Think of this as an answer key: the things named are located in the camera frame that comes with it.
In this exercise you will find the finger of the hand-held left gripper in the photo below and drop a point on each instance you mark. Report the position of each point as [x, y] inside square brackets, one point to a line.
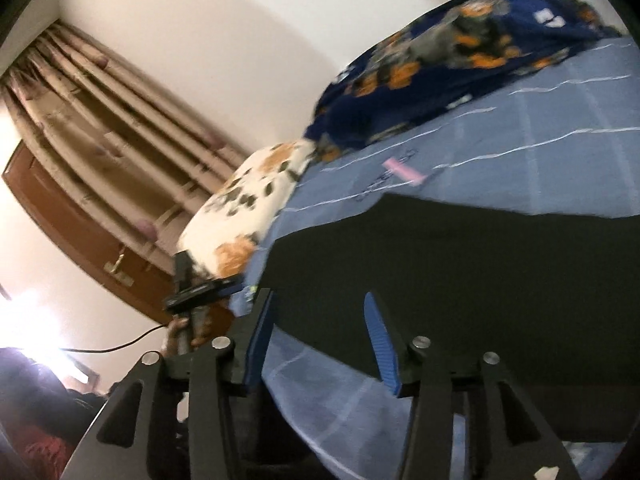
[225, 288]

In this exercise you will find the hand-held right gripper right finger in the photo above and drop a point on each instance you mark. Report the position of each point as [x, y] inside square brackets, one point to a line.
[380, 347]

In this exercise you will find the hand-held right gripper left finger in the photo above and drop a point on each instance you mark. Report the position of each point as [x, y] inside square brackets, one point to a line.
[260, 332]

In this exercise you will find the black pants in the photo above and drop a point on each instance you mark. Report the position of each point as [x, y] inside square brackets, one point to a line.
[475, 285]

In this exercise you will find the person's left hand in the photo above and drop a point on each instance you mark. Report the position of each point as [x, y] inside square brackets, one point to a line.
[200, 327]

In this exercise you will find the white floral pillow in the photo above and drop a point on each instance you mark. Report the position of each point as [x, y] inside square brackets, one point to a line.
[245, 205]

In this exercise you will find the brown wooden door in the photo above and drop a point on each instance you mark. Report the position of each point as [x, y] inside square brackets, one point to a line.
[75, 240]

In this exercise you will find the beige patterned curtain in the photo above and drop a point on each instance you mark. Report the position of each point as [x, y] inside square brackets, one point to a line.
[110, 125]

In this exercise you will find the person's body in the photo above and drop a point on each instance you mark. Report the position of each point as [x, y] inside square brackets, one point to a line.
[35, 410]

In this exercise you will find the blue checked bed sheet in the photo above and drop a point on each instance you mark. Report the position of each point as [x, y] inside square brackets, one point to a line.
[550, 130]

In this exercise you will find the navy dog-print blanket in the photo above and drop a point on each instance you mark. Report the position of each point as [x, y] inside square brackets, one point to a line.
[440, 60]

